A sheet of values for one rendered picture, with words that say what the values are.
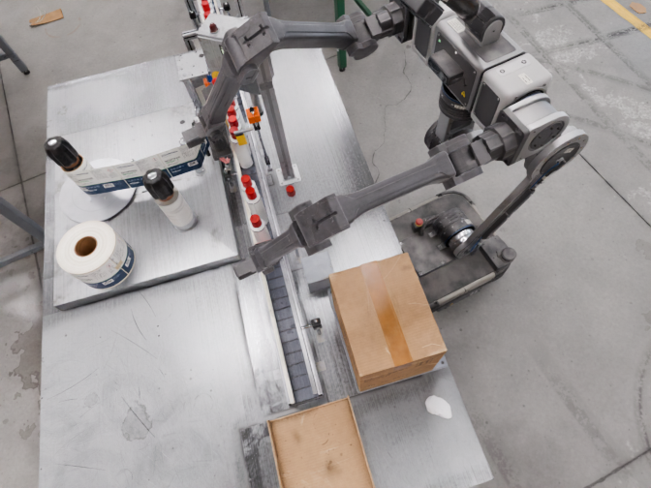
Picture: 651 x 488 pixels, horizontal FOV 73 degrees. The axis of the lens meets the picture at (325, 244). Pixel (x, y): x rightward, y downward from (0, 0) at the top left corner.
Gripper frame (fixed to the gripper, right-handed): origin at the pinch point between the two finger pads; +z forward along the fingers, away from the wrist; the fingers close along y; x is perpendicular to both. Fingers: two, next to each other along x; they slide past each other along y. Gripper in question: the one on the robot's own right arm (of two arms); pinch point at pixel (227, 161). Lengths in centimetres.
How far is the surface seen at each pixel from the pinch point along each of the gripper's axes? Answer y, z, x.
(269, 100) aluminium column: 0.8, -24.0, 20.4
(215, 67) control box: -6.1, -35.3, 7.2
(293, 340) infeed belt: 67, 14, 6
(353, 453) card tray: 105, 17, 14
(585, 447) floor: 132, 100, 117
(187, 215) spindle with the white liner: 14.1, 6.2, -18.9
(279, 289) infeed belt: 49, 13, 6
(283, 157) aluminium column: 1.1, 5.2, 20.4
